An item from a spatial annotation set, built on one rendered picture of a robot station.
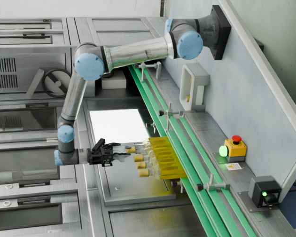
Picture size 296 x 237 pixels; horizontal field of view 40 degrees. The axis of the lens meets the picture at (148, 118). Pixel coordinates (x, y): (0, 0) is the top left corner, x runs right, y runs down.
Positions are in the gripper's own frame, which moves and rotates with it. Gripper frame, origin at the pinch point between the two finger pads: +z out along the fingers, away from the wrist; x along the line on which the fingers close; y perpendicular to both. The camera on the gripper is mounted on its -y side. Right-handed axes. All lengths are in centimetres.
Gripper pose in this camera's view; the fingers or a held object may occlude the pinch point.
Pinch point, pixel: (128, 150)
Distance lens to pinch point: 202.0
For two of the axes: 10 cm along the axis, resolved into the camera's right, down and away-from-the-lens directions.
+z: 9.7, -0.6, 2.2
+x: 0.7, -8.7, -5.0
